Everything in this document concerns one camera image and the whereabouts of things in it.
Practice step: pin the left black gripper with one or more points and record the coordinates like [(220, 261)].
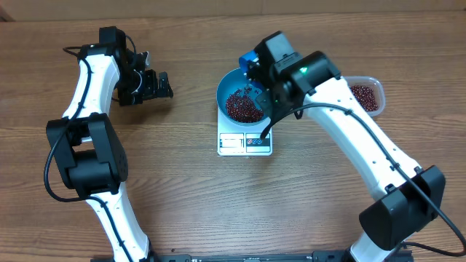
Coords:
[(153, 89)]

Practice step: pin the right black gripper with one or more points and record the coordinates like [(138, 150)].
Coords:
[(268, 102)]

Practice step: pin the blue plastic measuring scoop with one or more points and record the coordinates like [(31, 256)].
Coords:
[(251, 69)]

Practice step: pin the white digital kitchen scale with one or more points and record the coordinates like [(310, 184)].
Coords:
[(242, 139)]

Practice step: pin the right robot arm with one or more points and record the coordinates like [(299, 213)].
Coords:
[(405, 195)]

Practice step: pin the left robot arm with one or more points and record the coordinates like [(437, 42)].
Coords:
[(84, 145)]

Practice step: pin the red beans in bowl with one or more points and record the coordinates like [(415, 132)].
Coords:
[(241, 105)]

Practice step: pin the clear plastic container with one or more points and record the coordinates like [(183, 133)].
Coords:
[(375, 85)]

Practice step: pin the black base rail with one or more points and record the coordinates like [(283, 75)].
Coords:
[(316, 256)]

